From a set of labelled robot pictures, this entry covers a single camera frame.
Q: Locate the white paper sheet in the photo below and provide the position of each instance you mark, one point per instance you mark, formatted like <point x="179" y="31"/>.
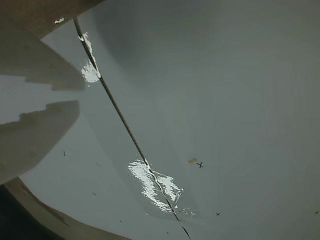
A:
<point x="225" y="100"/>
<point x="100" y="142"/>

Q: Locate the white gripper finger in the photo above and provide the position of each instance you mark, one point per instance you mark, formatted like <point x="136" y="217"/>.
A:
<point x="37" y="140"/>
<point x="37" y="62"/>

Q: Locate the clear tape piece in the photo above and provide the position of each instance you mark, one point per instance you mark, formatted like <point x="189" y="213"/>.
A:
<point x="187" y="212"/>
<point x="60" y="20"/>
<point x="152" y="185"/>
<point x="90" y="67"/>

